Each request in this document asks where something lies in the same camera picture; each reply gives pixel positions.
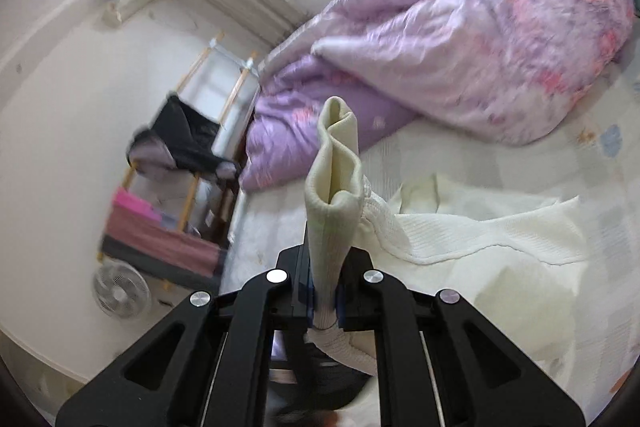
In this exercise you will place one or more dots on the white button-up jacket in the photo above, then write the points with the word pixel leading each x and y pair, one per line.
pixel 520 259

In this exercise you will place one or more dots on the floral white bed sheet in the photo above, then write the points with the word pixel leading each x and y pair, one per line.
pixel 593 156

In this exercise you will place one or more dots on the air conditioner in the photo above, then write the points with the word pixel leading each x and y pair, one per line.
pixel 117 12

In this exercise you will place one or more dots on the pink red folded fabric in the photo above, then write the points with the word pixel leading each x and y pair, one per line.
pixel 137 233

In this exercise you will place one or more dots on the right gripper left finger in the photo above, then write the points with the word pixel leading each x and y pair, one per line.
pixel 206 363

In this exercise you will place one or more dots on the wooden clothes rack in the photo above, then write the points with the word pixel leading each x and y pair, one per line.
pixel 246 70

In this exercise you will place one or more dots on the white floor fan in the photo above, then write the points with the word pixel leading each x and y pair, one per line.
pixel 120 290

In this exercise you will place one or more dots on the purple floral quilt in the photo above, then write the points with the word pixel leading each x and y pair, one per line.
pixel 507 71

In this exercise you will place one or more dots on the black clothes on rack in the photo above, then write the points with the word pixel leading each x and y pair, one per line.
pixel 180 139

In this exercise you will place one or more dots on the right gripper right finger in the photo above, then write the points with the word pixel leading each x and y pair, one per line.
pixel 440 362

